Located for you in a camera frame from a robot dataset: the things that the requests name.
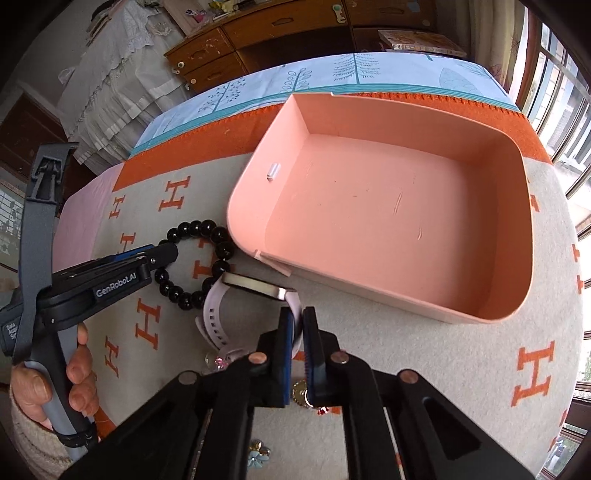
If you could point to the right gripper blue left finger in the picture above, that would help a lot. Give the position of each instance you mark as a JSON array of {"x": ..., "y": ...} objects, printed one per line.
[{"x": 273, "y": 379}]

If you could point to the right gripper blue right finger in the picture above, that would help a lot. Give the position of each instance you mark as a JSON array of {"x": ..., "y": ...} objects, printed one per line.
[{"x": 318, "y": 348}]

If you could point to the gold round brooch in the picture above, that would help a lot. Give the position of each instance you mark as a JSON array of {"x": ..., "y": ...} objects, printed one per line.
[{"x": 299, "y": 393}]

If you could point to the blue flower earring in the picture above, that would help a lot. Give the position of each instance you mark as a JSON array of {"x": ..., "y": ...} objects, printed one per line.
[{"x": 259, "y": 454}]

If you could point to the pink plastic jewelry tray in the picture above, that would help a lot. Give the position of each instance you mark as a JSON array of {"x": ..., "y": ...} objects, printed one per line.
[{"x": 403, "y": 204}]

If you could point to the left human hand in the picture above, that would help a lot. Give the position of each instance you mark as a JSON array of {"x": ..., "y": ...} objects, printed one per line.
[{"x": 33, "y": 388}]

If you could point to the pink bedsheet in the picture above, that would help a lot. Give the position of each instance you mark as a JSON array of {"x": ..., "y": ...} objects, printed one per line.
[{"x": 80, "y": 220}]

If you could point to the orange grey H blanket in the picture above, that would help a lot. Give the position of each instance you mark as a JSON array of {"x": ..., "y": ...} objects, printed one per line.
[{"x": 514, "y": 378}]

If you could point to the white lace cloth cover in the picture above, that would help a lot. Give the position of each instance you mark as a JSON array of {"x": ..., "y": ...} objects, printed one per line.
[{"x": 122, "y": 82}]

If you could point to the blue white tree bedsheet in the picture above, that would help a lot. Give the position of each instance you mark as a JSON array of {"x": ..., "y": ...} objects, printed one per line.
[{"x": 380, "y": 72}]

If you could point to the stack of books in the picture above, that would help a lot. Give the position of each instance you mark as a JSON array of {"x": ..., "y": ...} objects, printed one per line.
[{"x": 417, "y": 41}]

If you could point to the wooden desk with drawers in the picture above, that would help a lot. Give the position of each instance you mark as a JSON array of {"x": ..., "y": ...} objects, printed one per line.
[{"x": 261, "y": 36}]

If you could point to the metal window grille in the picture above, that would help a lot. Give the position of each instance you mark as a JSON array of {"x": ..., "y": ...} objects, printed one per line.
[{"x": 555, "y": 98}]

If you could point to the beige curtain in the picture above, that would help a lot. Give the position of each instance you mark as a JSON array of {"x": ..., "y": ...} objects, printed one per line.
[{"x": 495, "y": 31}]

